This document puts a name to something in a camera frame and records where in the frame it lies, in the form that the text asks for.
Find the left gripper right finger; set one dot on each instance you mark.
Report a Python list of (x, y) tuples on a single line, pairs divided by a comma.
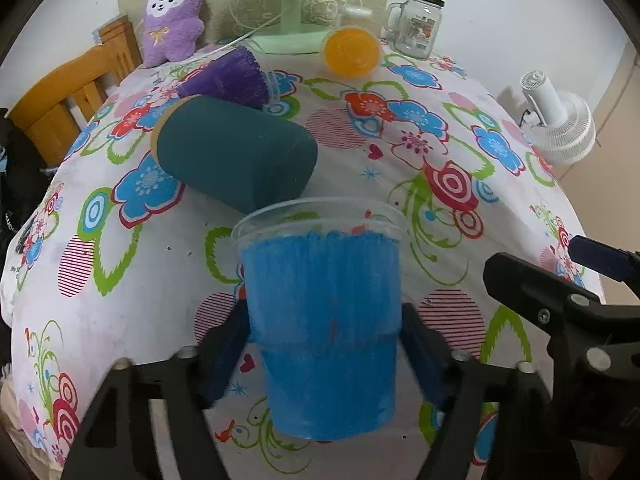
[(528, 442)]

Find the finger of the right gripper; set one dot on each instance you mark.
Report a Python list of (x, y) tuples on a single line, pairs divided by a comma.
[(617, 264), (542, 298)]

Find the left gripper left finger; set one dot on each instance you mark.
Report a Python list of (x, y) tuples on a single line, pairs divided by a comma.
[(115, 439)]

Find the blue plastic cup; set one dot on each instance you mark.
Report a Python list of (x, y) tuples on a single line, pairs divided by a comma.
[(322, 284)]

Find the dark teal cup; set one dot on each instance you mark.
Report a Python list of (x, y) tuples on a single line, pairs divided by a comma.
[(246, 159)]

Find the orange plastic cup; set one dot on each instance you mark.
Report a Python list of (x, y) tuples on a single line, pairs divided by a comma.
[(351, 52)]

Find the purple plastic cup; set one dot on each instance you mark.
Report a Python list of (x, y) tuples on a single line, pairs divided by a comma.
[(242, 76)]

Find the beige door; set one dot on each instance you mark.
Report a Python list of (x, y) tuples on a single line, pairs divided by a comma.
[(604, 187)]

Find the white standing fan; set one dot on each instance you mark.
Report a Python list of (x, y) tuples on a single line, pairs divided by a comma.
[(564, 132)]

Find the black clothes pile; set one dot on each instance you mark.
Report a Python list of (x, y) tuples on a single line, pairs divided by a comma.
[(23, 181)]

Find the glass mason jar mug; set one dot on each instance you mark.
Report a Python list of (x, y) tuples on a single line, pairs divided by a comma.
[(413, 25)]

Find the wooden chair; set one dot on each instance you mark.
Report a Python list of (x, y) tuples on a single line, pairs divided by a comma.
[(43, 113)]

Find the cotton swab container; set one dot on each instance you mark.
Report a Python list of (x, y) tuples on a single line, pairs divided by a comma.
[(355, 16)]

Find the purple plush toy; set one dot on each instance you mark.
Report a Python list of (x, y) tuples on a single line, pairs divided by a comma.
[(171, 29)]

